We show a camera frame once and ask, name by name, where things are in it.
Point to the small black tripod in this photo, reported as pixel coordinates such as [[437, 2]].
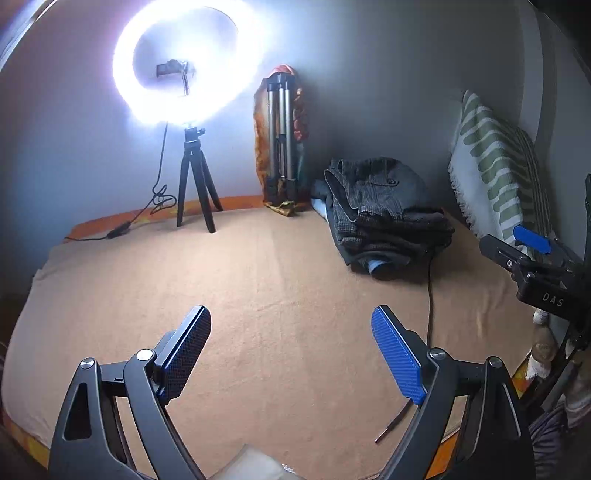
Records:
[[191, 175]]

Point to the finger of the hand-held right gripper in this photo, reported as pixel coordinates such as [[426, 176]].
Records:
[[531, 237], [501, 254]]

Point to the green and white patterned pillow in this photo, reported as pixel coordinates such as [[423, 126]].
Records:
[[494, 161]]

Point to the black phone holder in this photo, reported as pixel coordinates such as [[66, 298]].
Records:
[[173, 68]]

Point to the orange patterned cloth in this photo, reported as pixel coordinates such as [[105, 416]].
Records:
[[259, 152]]

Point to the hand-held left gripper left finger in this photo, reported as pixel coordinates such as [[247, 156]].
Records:
[[182, 364]]

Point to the tan blanket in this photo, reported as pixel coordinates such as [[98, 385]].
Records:
[[277, 286]]

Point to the pile of dark clothes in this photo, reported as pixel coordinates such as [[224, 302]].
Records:
[[383, 184]]

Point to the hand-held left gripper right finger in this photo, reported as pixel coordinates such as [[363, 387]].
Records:
[[399, 360]]

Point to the white cloth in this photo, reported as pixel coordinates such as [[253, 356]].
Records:
[[258, 464]]

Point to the person's striped clothing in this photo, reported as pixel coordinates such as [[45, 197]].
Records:
[[554, 443]]

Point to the folded silver tripod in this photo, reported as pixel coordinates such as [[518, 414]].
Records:
[[279, 138]]

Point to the blue folded jeans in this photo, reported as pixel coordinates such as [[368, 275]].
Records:
[[383, 268]]

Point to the dark charcoal folded pants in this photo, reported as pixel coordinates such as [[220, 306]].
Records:
[[406, 258]]

